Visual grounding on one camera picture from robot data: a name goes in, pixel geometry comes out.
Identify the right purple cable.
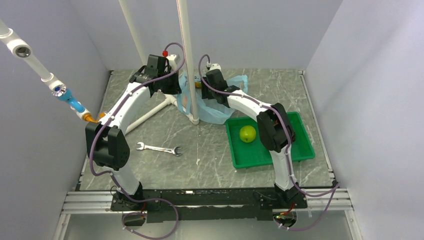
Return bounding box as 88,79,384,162
198,53,341,232

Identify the light blue plastic bag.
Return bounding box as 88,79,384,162
176,71,248,125

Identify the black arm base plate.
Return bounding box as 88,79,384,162
110,187,308,223

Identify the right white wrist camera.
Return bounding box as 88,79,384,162
206,63,222,72

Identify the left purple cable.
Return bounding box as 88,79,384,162
88,42,186,240

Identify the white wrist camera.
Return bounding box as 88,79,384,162
206,63,222,72
162,50,181,72

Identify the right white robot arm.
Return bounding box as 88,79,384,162
200,69,298,208

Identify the silver combination wrench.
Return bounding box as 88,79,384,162
136,142,182,157

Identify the green fake apple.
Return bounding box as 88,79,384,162
239,125,257,143

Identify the white PVC pipe stand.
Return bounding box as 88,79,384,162
126,0,200,133

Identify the red fake peach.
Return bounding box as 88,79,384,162
181,95,191,110

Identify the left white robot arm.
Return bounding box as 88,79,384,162
85,51,185,210

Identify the aluminium rail frame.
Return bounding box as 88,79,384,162
54,187,363,240

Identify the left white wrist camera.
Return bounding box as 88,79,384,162
162,50,181,72

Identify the green plastic tray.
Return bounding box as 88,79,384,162
225,112,316,169

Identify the purple cable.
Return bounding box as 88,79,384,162
198,53,341,232
88,42,186,240

